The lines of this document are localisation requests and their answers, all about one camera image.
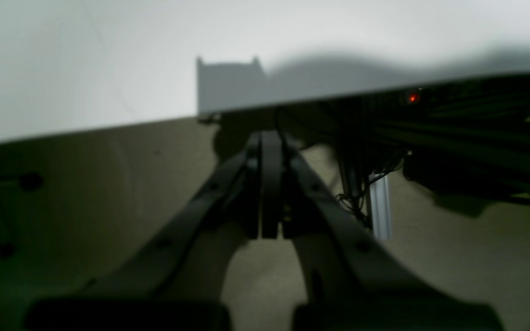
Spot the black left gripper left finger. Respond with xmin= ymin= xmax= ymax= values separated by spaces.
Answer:
xmin=23 ymin=133 xmax=262 ymax=331

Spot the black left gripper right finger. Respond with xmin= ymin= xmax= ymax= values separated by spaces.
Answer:
xmin=261 ymin=131 xmax=503 ymax=331

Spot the aluminium frame leg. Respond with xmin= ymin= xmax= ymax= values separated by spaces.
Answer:
xmin=368 ymin=173 xmax=392 ymax=240

